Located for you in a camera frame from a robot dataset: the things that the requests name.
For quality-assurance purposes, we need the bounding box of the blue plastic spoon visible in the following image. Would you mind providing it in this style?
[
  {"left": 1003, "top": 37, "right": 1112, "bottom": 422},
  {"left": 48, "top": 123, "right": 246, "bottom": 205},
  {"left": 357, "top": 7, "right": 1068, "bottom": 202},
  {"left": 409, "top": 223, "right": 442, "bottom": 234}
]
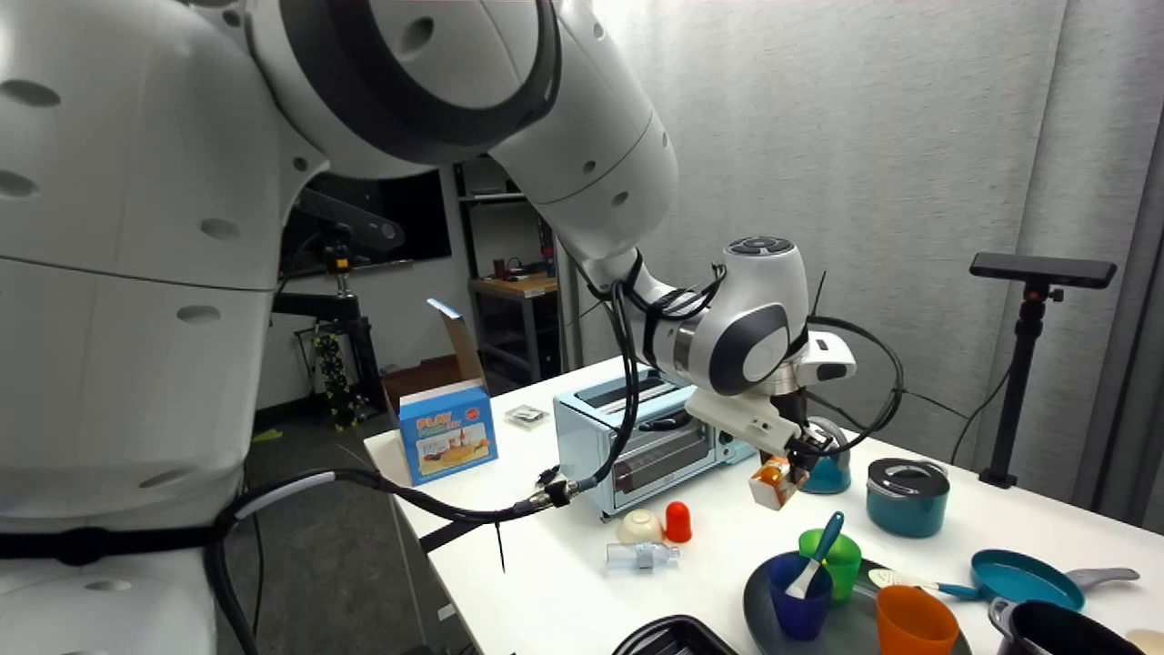
[{"left": 812, "top": 506, "right": 851, "bottom": 569}]

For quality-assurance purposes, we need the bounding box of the red plastic cup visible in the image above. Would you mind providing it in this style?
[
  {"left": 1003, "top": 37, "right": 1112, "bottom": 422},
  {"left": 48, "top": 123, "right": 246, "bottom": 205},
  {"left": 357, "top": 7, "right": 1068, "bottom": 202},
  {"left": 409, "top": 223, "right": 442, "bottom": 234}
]
[{"left": 659, "top": 498, "right": 700, "bottom": 548}]

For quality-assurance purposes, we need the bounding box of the black plastic tray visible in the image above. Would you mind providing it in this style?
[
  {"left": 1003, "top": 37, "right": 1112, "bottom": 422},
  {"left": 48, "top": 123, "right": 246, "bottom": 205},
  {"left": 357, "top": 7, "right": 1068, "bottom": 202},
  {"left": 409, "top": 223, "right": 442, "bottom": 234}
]
[{"left": 607, "top": 613, "right": 743, "bottom": 655}]

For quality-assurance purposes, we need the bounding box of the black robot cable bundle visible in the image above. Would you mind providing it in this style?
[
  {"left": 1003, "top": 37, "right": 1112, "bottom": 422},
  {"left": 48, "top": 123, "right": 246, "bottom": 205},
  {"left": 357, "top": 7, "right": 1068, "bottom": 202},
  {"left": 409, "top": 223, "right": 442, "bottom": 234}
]
[{"left": 0, "top": 259, "right": 666, "bottom": 575}]

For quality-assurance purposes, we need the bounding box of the open cardboard box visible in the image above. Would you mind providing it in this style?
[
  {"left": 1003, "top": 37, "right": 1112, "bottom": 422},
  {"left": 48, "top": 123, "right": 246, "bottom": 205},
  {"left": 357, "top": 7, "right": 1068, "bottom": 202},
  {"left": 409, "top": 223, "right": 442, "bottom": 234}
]
[{"left": 378, "top": 294, "right": 490, "bottom": 414}]

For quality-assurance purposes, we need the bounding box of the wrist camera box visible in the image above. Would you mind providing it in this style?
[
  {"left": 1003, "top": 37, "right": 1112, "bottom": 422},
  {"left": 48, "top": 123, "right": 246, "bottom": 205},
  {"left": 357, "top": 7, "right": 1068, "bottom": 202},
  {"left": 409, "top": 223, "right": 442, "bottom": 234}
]
[{"left": 796, "top": 323, "right": 858, "bottom": 386}]

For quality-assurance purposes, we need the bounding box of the white plastic spoon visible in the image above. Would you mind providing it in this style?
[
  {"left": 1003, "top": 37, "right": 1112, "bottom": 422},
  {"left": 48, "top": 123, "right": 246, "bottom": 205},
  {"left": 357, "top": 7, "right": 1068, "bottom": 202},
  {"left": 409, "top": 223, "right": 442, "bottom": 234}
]
[{"left": 781, "top": 556, "right": 830, "bottom": 605}]

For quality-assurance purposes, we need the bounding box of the teal cup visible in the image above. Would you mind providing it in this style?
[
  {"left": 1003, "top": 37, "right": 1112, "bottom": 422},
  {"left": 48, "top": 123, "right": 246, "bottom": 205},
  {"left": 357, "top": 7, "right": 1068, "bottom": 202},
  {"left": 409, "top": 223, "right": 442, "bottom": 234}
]
[{"left": 803, "top": 414, "right": 855, "bottom": 498}]

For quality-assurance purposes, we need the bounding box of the teal pan with grey handle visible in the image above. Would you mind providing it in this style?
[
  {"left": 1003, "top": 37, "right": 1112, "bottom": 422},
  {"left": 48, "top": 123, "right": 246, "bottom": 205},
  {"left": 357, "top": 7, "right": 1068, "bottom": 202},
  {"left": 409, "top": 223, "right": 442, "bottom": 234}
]
[{"left": 935, "top": 545, "right": 1145, "bottom": 620}]

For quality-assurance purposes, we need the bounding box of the blue printed box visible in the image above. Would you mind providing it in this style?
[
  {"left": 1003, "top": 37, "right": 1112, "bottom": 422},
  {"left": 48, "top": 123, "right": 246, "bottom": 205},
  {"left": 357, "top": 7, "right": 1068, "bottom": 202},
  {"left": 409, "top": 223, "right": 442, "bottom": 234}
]
[{"left": 395, "top": 377, "right": 504, "bottom": 493}]

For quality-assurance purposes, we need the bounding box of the black camera on stand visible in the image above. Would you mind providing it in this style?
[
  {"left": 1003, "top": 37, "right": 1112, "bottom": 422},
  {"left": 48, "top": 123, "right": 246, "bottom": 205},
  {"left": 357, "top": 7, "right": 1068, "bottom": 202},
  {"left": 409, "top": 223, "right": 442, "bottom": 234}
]
[{"left": 965, "top": 249, "right": 1120, "bottom": 493}]

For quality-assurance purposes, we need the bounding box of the clear plastic water bottle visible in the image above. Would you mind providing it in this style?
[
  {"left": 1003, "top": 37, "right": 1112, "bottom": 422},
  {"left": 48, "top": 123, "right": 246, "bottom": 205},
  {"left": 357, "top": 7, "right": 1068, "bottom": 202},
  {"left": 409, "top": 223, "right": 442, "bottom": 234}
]
[{"left": 601, "top": 540, "right": 687, "bottom": 585}]

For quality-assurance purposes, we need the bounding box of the wooden side table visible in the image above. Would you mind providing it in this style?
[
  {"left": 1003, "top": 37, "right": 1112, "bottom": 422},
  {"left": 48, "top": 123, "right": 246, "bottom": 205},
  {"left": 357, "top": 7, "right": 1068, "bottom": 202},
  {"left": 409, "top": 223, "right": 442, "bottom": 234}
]
[{"left": 461, "top": 271, "right": 564, "bottom": 386}]

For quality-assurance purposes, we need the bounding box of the black pot with grey handle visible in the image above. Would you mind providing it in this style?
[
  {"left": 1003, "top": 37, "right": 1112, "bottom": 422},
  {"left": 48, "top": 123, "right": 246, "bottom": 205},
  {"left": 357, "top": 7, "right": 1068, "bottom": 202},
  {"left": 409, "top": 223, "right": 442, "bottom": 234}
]
[{"left": 988, "top": 596, "right": 1150, "bottom": 655}]

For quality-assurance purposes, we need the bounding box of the black wall monitor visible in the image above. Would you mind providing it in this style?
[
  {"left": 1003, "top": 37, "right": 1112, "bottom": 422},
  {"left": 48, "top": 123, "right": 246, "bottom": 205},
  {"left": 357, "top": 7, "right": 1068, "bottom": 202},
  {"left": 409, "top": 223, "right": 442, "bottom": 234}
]
[{"left": 276, "top": 169, "right": 456, "bottom": 285}]

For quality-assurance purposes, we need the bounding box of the light blue toaster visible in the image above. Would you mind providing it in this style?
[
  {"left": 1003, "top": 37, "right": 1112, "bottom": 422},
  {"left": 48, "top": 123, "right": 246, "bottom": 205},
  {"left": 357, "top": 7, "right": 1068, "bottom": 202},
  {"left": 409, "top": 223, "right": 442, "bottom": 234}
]
[{"left": 549, "top": 368, "right": 764, "bottom": 523}]

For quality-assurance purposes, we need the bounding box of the blue plastic cup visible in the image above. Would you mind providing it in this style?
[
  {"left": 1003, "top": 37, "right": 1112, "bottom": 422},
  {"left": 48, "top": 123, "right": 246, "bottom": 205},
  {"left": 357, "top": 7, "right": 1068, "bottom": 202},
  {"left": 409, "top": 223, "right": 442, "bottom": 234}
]
[{"left": 764, "top": 548, "right": 841, "bottom": 644}]

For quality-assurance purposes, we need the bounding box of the grey curtain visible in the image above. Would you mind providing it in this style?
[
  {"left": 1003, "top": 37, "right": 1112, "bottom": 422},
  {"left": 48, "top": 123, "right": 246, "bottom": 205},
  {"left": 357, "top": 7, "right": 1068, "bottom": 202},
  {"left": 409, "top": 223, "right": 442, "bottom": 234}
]
[{"left": 578, "top": 0, "right": 1164, "bottom": 540}]

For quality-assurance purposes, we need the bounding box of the orange plastic cup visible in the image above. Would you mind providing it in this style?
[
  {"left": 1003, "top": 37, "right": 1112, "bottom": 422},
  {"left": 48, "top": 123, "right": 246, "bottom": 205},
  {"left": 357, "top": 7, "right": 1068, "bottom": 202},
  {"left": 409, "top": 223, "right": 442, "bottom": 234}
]
[{"left": 875, "top": 584, "right": 965, "bottom": 655}]

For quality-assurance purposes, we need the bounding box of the small clear packet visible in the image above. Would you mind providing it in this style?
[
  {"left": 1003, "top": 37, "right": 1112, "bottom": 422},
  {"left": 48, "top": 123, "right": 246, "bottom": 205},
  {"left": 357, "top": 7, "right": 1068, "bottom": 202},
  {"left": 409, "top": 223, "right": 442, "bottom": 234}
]
[{"left": 504, "top": 400, "right": 553, "bottom": 434}]

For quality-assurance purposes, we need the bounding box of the teal pot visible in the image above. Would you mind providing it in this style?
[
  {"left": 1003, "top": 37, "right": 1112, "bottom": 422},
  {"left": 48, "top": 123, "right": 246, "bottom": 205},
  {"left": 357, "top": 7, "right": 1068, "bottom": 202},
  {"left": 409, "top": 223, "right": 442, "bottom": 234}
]
[{"left": 864, "top": 454, "right": 952, "bottom": 541}]

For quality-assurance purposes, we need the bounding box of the black tripod rig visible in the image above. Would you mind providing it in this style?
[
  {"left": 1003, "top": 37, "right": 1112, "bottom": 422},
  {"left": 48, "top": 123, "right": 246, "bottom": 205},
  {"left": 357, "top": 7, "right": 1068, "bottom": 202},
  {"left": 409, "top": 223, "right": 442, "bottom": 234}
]
[{"left": 270, "top": 177, "right": 395, "bottom": 428}]

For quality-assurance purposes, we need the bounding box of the grey round plate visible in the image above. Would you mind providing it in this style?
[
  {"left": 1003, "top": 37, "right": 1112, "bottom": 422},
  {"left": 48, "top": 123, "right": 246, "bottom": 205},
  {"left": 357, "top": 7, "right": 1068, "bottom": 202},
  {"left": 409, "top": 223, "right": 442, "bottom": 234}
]
[{"left": 740, "top": 548, "right": 974, "bottom": 655}]

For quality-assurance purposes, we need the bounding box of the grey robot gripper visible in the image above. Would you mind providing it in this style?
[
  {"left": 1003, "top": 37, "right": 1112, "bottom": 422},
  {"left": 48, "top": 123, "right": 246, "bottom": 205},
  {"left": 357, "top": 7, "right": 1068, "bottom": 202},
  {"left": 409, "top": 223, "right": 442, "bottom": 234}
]
[{"left": 687, "top": 382, "right": 838, "bottom": 483}]

